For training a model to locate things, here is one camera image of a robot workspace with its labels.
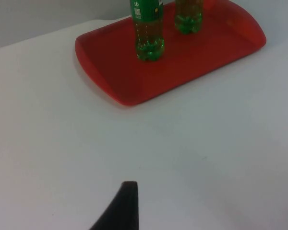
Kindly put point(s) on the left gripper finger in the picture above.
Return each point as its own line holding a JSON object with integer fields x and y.
{"x": 124, "y": 210}

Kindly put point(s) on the red tray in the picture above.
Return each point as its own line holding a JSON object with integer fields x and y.
{"x": 187, "y": 64}

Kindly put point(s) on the green plastic bottle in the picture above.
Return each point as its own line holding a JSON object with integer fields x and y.
{"x": 148, "y": 33}
{"x": 188, "y": 16}

